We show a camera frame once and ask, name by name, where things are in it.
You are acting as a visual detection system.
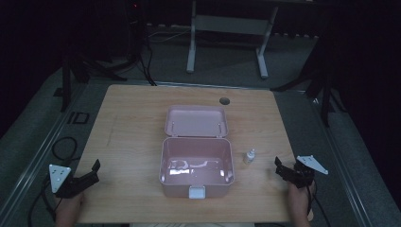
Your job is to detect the person's left hand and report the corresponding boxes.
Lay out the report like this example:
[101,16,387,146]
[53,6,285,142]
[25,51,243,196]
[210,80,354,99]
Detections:
[55,192,85,227]

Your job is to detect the black cable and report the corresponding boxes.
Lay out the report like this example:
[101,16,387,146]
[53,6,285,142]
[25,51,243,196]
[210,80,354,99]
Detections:
[133,18,158,87]
[51,135,81,165]
[27,176,64,227]

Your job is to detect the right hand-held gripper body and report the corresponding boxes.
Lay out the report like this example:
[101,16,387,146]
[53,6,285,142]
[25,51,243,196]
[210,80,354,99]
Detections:
[275,154,329,189]

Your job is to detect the pink plastic storage box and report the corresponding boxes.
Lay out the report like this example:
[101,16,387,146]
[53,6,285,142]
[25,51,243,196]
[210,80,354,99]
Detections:
[158,104,235,200]

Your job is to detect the person's right hand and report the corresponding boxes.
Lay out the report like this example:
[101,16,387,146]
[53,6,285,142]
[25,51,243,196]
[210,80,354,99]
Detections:
[287,181,317,227]

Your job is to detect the metal floor rail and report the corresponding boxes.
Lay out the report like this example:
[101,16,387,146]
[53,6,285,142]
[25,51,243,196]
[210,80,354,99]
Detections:
[306,91,375,227]
[0,82,91,223]

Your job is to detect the white metal desk frame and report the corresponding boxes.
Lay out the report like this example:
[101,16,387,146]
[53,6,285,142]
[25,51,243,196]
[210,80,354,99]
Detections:
[185,0,280,79]

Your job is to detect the black tripod stand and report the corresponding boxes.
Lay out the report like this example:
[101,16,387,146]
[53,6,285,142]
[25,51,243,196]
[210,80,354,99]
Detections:
[271,34,348,128]
[60,18,129,114]

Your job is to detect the small white spray bottle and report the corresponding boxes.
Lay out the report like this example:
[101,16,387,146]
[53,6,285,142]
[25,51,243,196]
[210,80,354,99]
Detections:
[242,148,257,166]

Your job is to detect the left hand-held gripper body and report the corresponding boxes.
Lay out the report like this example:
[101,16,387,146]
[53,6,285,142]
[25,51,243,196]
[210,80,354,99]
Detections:
[48,164,100,200]

